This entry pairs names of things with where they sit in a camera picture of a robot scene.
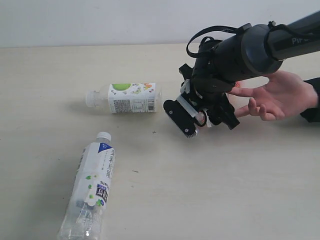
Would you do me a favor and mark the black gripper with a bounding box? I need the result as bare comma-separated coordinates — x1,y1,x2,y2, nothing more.
178,63,240,130

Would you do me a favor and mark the tall clear bottle white label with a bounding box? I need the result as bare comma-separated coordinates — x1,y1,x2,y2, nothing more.
57,132,115,240

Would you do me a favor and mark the red label bottle black cap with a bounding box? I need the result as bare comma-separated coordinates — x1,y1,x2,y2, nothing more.
234,81,242,88

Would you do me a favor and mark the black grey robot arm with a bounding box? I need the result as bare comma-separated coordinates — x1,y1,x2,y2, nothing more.
168,12,320,134

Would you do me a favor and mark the square bottle white fruit label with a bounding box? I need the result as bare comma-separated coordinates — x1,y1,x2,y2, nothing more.
85,82,163,115

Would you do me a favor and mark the person's open bare hand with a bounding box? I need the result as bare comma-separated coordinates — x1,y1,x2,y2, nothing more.
229,70,306,121

